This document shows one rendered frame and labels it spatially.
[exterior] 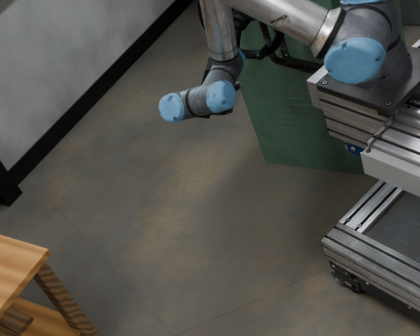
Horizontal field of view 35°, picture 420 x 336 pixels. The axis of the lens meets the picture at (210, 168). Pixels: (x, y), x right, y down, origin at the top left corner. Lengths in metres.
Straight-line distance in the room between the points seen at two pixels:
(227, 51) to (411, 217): 0.81
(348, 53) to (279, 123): 1.18
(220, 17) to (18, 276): 0.94
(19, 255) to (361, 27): 1.20
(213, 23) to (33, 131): 1.80
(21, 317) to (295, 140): 1.18
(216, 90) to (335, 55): 0.36
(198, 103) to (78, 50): 1.84
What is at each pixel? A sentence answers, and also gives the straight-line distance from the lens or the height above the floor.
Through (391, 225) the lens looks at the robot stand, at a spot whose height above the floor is 0.21.
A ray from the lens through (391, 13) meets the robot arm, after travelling 1.55.
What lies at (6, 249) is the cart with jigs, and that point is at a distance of 2.13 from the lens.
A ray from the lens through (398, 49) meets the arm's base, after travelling 1.62.
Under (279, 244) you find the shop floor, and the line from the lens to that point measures 2.44.
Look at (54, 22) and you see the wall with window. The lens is 3.36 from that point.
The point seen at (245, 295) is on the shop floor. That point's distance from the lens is 2.34.
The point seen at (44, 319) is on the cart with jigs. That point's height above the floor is 0.18.
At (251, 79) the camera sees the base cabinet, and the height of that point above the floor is 0.44.
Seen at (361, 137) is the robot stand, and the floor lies 0.63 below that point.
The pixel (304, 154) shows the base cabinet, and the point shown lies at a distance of 2.63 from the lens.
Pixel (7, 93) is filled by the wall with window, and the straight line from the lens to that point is 3.21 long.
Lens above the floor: 1.80
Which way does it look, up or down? 39 degrees down
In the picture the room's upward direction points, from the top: 23 degrees counter-clockwise
